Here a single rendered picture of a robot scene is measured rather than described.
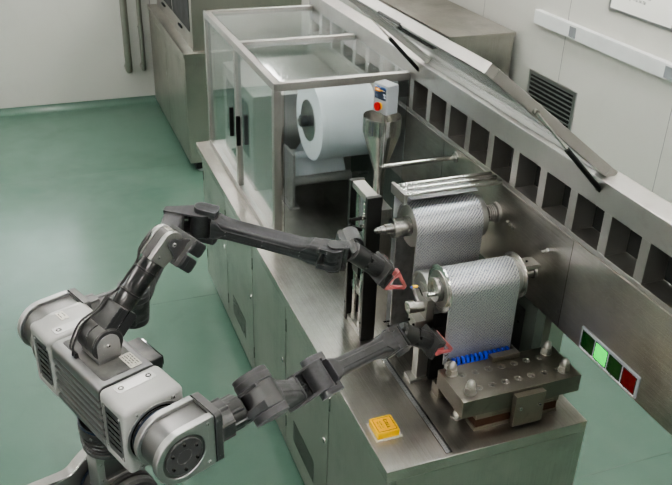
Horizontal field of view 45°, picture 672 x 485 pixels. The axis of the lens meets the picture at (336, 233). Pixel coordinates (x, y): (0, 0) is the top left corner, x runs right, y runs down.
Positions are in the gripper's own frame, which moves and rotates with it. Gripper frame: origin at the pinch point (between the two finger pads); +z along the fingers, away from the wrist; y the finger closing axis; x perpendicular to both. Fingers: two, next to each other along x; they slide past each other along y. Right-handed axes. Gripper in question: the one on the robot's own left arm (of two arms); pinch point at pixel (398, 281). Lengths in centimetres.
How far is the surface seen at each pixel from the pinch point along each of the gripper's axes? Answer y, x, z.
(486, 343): 4.9, -0.7, 38.8
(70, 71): -553, -103, 18
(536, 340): 3, 9, 57
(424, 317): -3.3, -5.8, 19.6
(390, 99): -52, 40, -8
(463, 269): 0.1, 13.5, 16.2
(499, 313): 5.0, 9.3, 34.5
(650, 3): -231, 193, 206
